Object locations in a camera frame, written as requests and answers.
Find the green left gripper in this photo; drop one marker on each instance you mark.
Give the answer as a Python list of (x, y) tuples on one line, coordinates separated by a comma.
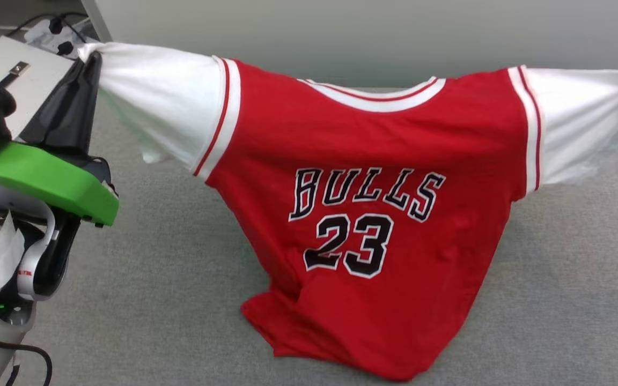
[(46, 179)]

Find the red and white Bulls jersey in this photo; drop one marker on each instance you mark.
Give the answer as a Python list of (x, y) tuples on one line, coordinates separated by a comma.
[(368, 134)]

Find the white equipment case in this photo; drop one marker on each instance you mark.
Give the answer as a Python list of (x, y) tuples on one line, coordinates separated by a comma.
[(35, 80)]

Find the black power plug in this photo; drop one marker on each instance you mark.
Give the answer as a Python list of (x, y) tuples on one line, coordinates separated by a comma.
[(65, 48), (55, 25)]

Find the white power strip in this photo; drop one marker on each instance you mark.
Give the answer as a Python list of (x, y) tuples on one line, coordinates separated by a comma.
[(41, 37)]

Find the grey fabric table cover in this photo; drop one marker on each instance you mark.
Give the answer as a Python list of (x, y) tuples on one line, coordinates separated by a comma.
[(153, 268)]

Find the grey metal partition post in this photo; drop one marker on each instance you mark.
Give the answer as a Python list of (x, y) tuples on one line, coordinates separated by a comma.
[(97, 19)]

